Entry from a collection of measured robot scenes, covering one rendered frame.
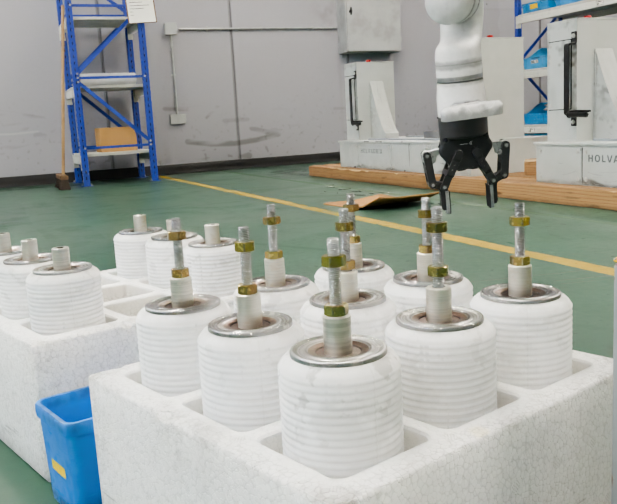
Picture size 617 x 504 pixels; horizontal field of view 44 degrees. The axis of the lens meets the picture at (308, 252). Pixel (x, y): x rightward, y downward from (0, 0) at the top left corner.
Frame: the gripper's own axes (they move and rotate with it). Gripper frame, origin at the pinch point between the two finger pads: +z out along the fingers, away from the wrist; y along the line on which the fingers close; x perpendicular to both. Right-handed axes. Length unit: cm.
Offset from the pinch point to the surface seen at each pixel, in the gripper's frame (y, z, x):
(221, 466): 36, 1, 65
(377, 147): -28, 55, -373
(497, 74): -86, 11, -290
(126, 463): 47, 8, 51
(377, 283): 19.2, -1.2, 34.8
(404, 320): 19, -5, 57
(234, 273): 37.9, 3.2, 9.9
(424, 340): 18, -5, 60
